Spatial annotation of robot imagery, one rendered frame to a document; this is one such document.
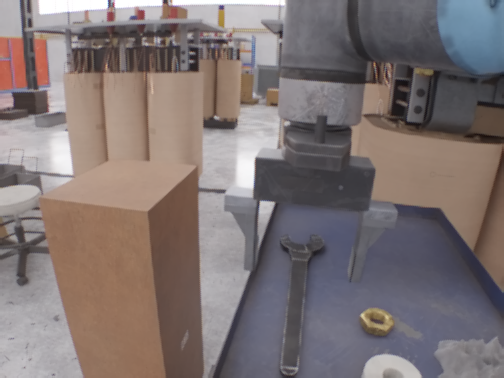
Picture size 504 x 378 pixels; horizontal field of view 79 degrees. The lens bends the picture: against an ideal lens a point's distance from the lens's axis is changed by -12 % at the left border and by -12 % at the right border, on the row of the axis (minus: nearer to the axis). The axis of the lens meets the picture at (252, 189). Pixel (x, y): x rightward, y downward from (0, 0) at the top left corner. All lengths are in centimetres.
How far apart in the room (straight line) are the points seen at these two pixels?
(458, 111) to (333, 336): 73
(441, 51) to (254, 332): 41
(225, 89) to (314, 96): 617
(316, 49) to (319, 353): 37
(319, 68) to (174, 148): 257
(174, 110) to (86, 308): 203
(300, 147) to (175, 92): 252
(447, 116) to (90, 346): 122
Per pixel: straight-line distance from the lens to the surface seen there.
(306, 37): 34
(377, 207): 41
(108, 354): 112
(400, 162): 101
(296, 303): 55
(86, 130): 324
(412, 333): 57
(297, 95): 34
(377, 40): 31
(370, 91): 260
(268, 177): 37
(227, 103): 652
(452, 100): 104
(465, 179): 107
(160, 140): 287
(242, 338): 50
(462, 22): 28
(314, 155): 30
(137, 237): 81
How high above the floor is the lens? 123
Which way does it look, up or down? 20 degrees down
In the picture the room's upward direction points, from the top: 3 degrees clockwise
